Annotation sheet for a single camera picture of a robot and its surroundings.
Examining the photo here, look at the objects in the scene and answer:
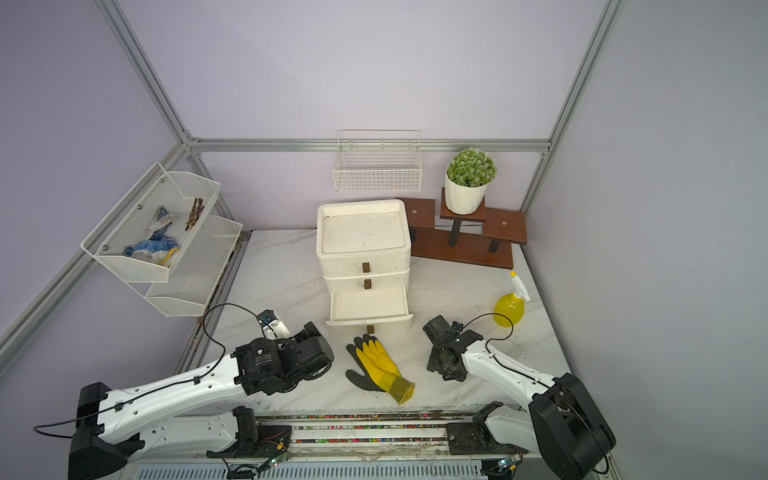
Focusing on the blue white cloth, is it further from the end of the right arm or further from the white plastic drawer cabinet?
the end of the right arm

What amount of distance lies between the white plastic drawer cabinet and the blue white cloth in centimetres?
37

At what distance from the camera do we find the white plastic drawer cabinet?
848 mm

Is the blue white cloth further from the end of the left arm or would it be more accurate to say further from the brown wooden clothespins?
the end of the left arm

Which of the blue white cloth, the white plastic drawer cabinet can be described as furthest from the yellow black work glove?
the blue white cloth

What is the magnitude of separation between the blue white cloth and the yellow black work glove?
0.53 meters

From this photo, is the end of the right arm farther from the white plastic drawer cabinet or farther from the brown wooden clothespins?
the brown wooden clothespins

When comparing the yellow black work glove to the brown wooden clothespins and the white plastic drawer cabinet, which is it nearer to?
the white plastic drawer cabinet

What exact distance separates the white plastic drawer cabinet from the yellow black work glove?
3.0 inches

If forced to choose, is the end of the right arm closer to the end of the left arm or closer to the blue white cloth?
the end of the left arm

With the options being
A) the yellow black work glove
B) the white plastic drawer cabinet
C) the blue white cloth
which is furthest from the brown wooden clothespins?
the yellow black work glove

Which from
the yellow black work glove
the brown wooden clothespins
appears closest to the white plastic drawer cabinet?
the yellow black work glove

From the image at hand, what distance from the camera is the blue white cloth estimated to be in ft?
2.33

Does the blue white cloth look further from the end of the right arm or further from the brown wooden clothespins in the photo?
the end of the right arm

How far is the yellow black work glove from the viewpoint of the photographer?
2.68ft
